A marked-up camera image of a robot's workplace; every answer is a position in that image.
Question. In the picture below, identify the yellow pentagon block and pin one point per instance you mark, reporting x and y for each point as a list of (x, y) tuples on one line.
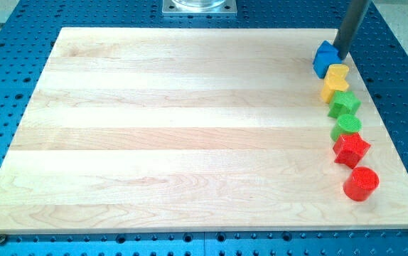
[(331, 85)]

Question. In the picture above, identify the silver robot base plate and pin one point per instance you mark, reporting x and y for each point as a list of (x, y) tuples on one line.
[(199, 7)]

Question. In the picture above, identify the green cylinder block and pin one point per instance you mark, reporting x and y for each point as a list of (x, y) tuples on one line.
[(345, 124)]

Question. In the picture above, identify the blue cube block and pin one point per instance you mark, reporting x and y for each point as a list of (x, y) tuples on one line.
[(325, 56)]

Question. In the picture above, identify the red cylinder block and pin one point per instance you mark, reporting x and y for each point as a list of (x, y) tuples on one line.
[(361, 183)]

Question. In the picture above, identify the red star block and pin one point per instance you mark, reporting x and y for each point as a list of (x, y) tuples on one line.
[(350, 149)]

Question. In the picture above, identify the yellow hexagon block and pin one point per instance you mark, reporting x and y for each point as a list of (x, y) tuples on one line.
[(337, 70)]

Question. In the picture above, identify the light wooden board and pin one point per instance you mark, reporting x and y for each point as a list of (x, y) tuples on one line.
[(136, 130)]

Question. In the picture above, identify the blue perforated metal table plate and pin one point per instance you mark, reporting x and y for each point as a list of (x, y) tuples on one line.
[(28, 37)]

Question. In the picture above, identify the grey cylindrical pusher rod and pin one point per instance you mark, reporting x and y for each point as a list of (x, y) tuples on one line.
[(349, 27)]

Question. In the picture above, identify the green star block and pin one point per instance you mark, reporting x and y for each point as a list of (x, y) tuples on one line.
[(343, 103)]

